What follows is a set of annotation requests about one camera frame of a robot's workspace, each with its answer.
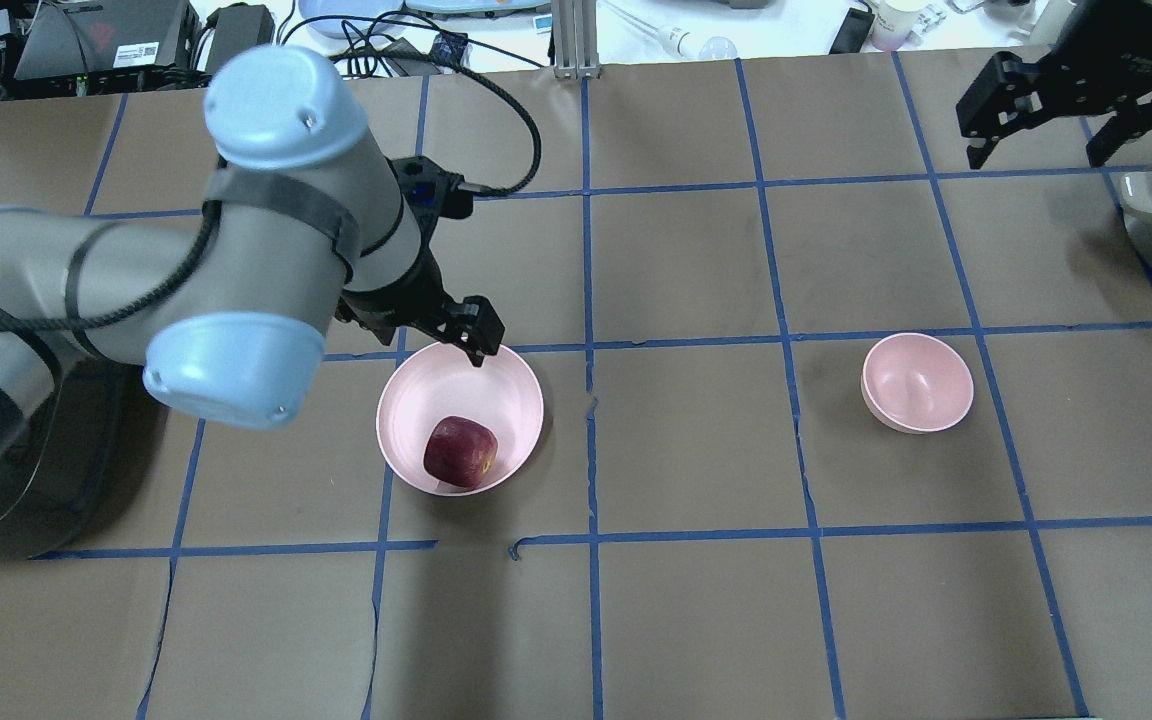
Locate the aluminium frame post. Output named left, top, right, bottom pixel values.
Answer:
left=550, top=0, right=602, bottom=79

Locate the blue plate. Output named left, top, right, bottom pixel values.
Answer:
left=297, top=0, right=404, bottom=38

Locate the pink plate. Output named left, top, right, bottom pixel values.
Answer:
left=376, top=344, right=545, bottom=497

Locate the black computer box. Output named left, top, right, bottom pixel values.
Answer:
left=13, top=1, right=198, bottom=83

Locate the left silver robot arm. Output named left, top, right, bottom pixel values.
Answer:
left=0, top=45, right=506, bottom=461

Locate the white paper cup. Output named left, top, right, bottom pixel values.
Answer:
left=869, top=0, right=929, bottom=53

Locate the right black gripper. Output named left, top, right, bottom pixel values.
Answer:
left=956, top=1, right=1152, bottom=170

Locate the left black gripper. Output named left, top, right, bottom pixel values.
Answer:
left=334, top=156, right=506, bottom=367

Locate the red apple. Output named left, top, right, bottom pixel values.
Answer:
left=422, top=416, right=499, bottom=488

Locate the black power brick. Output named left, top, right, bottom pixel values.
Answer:
left=202, top=3, right=274, bottom=76

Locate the pink bowl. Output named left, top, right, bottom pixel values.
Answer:
left=861, top=332, right=975, bottom=434

